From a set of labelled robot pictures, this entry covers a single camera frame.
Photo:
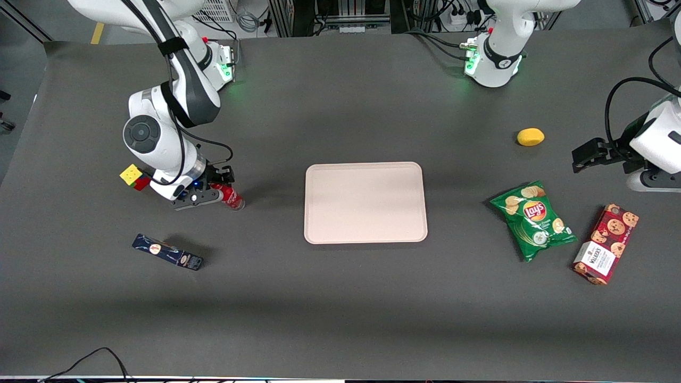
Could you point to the multicoloured puzzle cube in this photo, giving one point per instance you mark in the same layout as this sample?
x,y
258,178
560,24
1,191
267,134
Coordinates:
x,y
130,174

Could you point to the white perforated box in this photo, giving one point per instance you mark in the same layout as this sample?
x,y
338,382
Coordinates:
x,y
218,9

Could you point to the dark blue long box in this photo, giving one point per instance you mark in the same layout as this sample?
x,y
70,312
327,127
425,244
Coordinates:
x,y
167,252

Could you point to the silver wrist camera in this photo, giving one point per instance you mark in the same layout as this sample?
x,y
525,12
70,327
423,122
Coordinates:
x,y
194,198
654,183

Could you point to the red coke bottle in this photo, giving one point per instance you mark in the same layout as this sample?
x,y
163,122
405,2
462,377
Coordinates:
x,y
234,201

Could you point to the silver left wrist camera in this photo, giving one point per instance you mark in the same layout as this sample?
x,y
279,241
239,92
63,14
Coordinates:
x,y
654,183

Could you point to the yellow lemon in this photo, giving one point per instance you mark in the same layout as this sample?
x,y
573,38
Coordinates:
x,y
530,137

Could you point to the small white strip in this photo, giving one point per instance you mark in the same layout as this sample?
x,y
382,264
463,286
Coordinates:
x,y
352,28

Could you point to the white power strip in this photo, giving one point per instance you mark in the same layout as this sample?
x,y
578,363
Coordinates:
x,y
460,18

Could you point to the black equipment rack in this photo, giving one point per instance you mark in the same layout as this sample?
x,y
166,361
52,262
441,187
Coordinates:
x,y
298,16

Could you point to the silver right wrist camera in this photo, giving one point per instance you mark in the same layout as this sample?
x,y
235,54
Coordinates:
x,y
194,198

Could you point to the red Walkers cookie box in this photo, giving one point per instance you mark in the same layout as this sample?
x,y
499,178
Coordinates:
x,y
606,244

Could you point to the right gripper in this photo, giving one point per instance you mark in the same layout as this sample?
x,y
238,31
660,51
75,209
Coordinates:
x,y
212,174

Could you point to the aluminium frame leg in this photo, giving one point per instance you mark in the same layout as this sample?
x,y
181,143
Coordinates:
x,y
642,10

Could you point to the black stand leg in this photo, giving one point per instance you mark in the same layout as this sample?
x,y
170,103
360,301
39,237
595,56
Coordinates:
x,y
26,23

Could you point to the beige rectangular tray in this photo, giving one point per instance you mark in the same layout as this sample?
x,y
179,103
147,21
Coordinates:
x,y
366,202

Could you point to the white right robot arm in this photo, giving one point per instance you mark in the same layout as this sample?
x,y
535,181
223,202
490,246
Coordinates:
x,y
159,143

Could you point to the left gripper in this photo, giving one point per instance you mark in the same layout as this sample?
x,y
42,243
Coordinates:
x,y
621,150

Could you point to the green Lay's chips bag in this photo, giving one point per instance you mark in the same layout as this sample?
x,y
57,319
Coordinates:
x,y
534,221

